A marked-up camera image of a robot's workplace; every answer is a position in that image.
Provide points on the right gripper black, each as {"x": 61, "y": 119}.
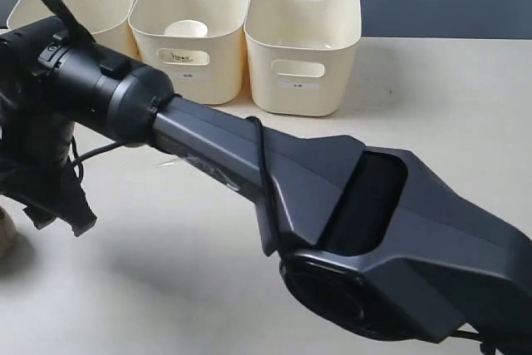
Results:
{"x": 36, "y": 169}

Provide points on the brown wooden cup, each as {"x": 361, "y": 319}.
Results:
{"x": 8, "y": 232}

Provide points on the clear plastic bottle white cap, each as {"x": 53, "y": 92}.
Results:
{"x": 171, "y": 162}

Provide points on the white paper cup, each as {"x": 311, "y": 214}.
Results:
{"x": 188, "y": 29}

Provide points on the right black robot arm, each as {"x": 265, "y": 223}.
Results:
{"x": 368, "y": 238}

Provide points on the middle cream plastic bin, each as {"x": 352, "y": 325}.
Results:
{"x": 199, "y": 44}

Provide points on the right cream plastic bin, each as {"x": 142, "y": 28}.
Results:
{"x": 301, "y": 53}

